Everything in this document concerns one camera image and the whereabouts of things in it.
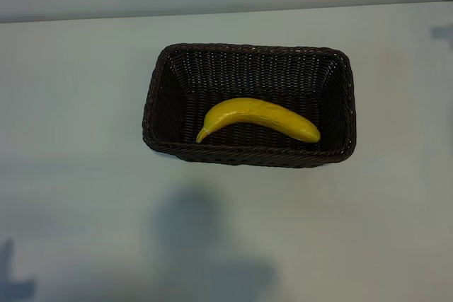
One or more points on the yellow banana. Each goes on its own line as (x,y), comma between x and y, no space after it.
(255,114)

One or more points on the dark brown woven basket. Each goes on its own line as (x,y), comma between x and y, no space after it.
(247,79)

